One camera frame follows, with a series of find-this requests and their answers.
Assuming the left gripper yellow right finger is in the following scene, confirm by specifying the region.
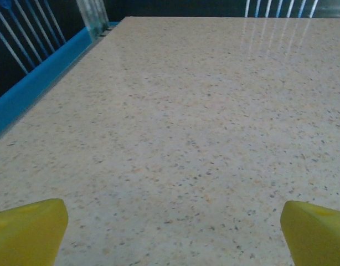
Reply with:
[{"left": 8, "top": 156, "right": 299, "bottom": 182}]
[{"left": 280, "top": 200, "right": 340, "bottom": 266}]

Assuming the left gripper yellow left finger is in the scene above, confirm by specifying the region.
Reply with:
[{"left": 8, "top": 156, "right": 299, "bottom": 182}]
[{"left": 0, "top": 198, "right": 69, "bottom": 266}]

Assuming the blue table edge strip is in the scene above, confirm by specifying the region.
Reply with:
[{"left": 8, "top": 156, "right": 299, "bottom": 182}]
[{"left": 0, "top": 26, "right": 95, "bottom": 142}]

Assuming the aluminium frame post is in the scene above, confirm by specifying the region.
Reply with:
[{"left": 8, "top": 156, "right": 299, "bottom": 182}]
[{"left": 75, "top": 0, "right": 110, "bottom": 38}]

